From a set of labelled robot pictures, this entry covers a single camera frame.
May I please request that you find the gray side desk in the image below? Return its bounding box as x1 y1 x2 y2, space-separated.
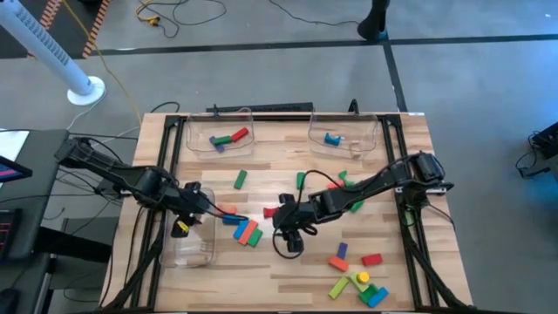
0 128 70 263

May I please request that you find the orange rectangular block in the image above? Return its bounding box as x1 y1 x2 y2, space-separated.
237 219 260 247

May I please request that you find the black floor cable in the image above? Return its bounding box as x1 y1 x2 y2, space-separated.
268 0 363 26
152 0 228 39

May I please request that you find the black hazard striped mat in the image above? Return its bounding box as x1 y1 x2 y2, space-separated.
0 0 111 60

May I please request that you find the lime green triangle block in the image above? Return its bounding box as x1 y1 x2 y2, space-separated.
350 272 371 293

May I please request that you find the black backlit keyboard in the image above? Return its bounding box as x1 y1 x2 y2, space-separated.
0 208 24 263

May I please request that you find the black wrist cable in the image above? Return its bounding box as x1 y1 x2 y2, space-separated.
198 202 250 222
272 168 345 261

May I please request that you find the orange cube block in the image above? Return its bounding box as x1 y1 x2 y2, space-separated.
328 256 350 273

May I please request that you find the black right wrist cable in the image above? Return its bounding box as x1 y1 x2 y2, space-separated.
272 168 345 261

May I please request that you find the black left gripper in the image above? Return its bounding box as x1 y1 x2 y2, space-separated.
170 181 213 239

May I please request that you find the black equipment box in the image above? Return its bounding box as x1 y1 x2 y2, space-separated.
514 120 558 180

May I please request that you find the long lime green block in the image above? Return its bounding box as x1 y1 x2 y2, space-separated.
327 276 350 301

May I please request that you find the blue rectangular block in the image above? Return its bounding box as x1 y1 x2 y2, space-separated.
367 286 390 309
232 219 251 241

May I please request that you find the black power strip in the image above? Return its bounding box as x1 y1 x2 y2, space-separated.
205 101 315 114

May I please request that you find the black desk base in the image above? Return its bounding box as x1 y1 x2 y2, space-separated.
37 216 115 264

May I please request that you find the long purple block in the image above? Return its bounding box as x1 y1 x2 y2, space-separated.
208 135 227 154

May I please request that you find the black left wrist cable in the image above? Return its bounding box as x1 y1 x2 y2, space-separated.
198 202 250 222

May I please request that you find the yellow cord with plug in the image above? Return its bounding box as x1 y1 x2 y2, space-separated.
133 2 160 27

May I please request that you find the white tower fan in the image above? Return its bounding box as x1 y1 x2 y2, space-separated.
0 0 107 107

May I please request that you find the yellow floor cable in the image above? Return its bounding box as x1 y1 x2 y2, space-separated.
60 0 143 127

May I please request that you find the white paper sheet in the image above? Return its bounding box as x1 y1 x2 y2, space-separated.
0 129 31 163

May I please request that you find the black aluminium table frame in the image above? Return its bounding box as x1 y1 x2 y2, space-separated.
99 112 474 314

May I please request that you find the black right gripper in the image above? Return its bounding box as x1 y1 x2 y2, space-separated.
272 191 326 255

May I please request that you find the red cylinder block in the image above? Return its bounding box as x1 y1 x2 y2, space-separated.
229 126 250 143

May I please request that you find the clear plastic bin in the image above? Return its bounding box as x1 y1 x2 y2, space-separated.
159 187 218 269
307 112 379 160
186 106 255 159

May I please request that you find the green chunky block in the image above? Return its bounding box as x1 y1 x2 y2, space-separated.
358 283 379 305

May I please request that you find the monitor with pink screen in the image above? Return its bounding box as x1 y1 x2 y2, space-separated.
0 154 34 184

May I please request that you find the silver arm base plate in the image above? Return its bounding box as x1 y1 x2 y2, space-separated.
395 185 450 195

